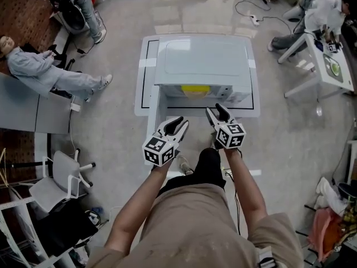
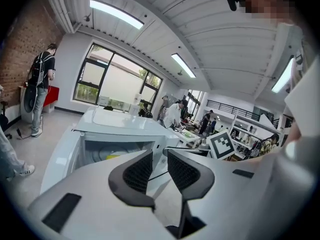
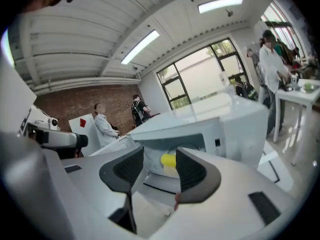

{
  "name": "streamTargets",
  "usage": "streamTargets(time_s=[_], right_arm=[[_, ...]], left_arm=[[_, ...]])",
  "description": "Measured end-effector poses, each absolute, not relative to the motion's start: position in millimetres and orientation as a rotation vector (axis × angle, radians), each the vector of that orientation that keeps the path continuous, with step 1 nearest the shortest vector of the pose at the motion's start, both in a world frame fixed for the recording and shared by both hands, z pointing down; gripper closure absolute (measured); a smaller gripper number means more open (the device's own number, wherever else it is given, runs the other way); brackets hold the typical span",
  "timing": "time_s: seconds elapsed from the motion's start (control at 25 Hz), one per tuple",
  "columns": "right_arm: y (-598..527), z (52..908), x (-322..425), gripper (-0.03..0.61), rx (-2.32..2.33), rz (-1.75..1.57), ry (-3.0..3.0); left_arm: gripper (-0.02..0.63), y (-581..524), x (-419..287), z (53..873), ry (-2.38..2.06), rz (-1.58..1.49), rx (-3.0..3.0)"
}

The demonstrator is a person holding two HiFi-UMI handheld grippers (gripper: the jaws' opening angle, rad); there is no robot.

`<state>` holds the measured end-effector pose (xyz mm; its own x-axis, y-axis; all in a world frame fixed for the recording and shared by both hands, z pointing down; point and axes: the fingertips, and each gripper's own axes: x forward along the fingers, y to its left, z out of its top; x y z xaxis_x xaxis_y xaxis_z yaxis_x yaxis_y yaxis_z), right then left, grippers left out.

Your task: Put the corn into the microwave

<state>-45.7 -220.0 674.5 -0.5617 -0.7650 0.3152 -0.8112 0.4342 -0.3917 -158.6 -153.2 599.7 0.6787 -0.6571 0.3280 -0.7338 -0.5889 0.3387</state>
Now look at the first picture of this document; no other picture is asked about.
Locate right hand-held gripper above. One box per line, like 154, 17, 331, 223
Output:
205, 103, 247, 150

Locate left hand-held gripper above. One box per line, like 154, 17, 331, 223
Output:
142, 116, 190, 168

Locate yellow corn cob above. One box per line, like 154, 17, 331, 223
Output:
180, 85, 210, 93

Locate white microwave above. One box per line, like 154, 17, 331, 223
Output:
147, 36, 251, 139

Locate person's right forearm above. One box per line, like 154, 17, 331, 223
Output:
224, 148, 270, 245

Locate person's left forearm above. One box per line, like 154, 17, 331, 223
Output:
104, 160, 171, 253

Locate person's left shoe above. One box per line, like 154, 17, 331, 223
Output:
177, 155, 194, 175

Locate person's black shorts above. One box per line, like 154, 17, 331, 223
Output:
158, 147, 226, 198

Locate white side table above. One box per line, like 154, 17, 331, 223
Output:
277, 29, 355, 99

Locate person's beige shirt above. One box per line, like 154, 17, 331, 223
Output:
86, 183, 305, 268

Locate white office chair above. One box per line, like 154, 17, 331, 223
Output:
29, 149, 97, 213

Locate small white plate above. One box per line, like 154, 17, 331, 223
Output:
329, 59, 342, 76

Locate black office chair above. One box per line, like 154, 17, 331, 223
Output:
47, 44, 83, 73

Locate black pan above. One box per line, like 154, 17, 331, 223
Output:
338, 182, 355, 203

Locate black backpack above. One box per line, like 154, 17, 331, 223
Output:
36, 205, 100, 258

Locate white boxy appliance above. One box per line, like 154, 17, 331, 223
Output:
50, 0, 87, 35

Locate pink cloth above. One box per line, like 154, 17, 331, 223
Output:
311, 208, 344, 262

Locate grey desk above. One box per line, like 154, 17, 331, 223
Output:
0, 73, 74, 135

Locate white metal shelf frame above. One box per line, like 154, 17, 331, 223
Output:
0, 195, 93, 268

